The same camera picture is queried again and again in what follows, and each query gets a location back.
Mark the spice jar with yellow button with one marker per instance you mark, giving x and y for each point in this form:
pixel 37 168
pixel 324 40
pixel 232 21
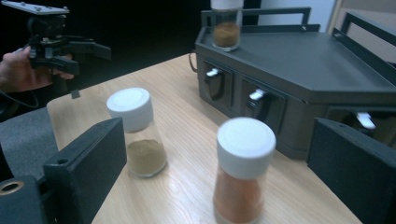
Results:
pixel 226 34

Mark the grey table edge clip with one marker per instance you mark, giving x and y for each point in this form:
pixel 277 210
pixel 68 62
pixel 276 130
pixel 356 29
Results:
pixel 75 94

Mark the dark grey spice rack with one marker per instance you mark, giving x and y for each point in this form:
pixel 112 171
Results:
pixel 311 62

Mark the spice jar with orange powder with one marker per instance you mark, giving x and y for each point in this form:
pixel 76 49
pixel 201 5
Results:
pixel 244 149

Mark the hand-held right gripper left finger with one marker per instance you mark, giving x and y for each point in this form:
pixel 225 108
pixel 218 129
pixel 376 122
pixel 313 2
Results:
pixel 87 174

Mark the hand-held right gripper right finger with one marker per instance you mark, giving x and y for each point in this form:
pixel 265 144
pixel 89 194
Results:
pixel 351 174

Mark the spice jar with tan powder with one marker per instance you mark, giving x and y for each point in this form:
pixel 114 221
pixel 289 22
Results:
pixel 134 109

